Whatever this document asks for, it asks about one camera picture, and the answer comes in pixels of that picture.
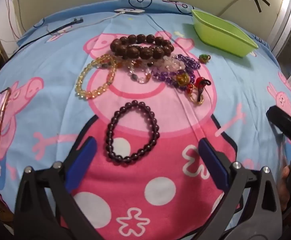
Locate amber bead charm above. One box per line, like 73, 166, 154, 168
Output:
174, 74, 189, 87

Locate person's right hand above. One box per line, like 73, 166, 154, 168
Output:
280, 166, 291, 212

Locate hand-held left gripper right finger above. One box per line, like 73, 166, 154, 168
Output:
199, 138, 283, 240

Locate red and gold charm bracelet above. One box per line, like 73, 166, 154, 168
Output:
187, 77, 212, 105

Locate white wall cable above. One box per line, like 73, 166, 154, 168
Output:
219, 0, 251, 15

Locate clear mixed bead bracelet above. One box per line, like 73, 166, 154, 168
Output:
126, 56, 183, 84

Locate violet crystal bead bracelet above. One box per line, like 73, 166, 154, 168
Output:
152, 54, 201, 87

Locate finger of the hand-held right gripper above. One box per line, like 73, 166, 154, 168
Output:
266, 106, 291, 153

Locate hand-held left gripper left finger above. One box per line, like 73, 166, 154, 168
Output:
13, 136, 112, 240

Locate green plastic tray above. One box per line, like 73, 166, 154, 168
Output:
191, 9, 258, 58

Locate printed cartoon blanket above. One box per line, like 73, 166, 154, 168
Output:
0, 0, 291, 240

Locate tangled wires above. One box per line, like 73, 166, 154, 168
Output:
0, 0, 25, 42

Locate metal window frame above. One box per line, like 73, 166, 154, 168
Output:
268, 0, 291, 85

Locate dark purple bead bracelet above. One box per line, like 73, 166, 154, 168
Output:
106, 100, 161, 165

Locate yellow bead bracelet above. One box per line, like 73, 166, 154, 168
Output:
76, 54, 117, 100

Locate brown wooden bead bracelet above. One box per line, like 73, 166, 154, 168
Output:
110, 34, 174, 61

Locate white charger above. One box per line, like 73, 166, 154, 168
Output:
115, 8, 145, 15

